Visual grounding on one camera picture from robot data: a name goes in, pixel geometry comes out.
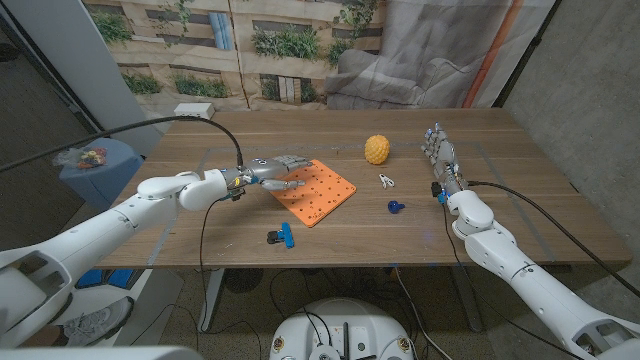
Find grey floor cable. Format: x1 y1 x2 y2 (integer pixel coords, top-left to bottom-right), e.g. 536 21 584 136
393 267 454 360

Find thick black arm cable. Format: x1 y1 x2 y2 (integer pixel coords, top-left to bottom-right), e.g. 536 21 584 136
0 115 245 174
467 179 640 299

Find blue box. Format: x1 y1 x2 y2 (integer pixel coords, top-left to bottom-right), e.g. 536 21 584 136
74 268 136 290

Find blue stool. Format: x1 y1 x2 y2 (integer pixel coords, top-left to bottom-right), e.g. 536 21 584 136
58 137 145 211

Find printed backdrop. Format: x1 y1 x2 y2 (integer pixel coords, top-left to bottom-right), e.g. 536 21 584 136
82 0 557 134

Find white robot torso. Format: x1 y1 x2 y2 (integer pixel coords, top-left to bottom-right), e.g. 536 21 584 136
269 298 416 360

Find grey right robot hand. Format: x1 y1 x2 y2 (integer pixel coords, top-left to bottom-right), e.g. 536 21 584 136
419 121 470 198

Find white power strip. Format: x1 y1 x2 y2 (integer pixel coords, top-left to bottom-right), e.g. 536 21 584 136
173 102 216 120

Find blue and black clip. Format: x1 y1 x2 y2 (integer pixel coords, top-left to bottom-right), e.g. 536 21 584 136
266 221 296 250

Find grey partition panel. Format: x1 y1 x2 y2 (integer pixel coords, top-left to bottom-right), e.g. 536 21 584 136
2 0 164 157

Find grey sneaker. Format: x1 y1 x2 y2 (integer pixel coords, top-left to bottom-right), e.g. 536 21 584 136
62 296 135 347

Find thin black cable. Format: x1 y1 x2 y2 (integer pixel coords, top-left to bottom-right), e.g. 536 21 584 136
198 197 224 335

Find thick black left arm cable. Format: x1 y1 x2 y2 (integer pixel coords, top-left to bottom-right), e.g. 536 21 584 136
0 115 245 174

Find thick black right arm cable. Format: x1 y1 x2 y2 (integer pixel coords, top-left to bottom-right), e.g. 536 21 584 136
467 179 640 299

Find orange peg board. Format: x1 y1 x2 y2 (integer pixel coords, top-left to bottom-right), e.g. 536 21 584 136
269 158 358 229

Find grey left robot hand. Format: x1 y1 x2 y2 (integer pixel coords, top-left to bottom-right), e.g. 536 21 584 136
233 154 314 193

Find yellow pineapple toy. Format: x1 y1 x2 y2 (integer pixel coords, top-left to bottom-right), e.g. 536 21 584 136
363 134 391 166

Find white table leg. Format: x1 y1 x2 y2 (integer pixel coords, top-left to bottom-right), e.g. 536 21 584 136
197 268 226 334

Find clear bag of toys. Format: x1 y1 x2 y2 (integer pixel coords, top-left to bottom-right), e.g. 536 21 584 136
52 146 109 170

